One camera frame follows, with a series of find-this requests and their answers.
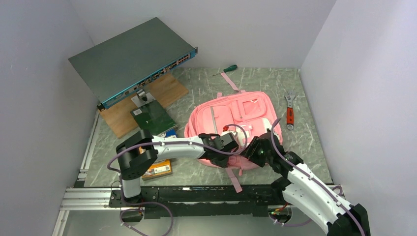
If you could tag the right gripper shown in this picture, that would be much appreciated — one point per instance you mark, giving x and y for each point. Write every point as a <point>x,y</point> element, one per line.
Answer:
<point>251,151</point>

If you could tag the pink backpack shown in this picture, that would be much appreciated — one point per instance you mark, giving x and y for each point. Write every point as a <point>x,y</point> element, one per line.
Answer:
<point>252,112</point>

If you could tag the blue cover book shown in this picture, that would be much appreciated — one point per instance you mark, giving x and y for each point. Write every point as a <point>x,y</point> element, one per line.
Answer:
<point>168,134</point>

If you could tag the orange bottom book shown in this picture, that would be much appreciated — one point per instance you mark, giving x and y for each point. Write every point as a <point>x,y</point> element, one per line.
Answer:
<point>158,169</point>

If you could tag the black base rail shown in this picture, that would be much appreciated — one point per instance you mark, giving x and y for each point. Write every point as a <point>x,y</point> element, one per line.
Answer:
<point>202,200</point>

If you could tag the green handled screwdriver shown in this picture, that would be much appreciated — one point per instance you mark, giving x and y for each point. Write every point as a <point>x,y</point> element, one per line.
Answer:
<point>228,69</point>

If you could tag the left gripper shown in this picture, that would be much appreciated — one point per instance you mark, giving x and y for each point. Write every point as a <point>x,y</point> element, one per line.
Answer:
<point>222,163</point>

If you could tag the grey network switch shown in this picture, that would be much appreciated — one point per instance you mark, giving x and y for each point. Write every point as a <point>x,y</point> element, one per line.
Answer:
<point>124,64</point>

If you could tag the wooden board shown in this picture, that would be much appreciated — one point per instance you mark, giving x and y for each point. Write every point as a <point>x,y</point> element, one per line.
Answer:
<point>166,90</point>

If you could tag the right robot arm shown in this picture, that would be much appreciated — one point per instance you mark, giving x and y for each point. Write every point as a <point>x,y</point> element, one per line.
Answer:
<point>301,188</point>

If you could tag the dark green book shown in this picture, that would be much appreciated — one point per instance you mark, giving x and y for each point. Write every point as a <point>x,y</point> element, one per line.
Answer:
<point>154,118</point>

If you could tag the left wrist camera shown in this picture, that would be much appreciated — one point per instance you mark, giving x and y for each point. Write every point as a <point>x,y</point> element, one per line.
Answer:
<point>237,134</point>

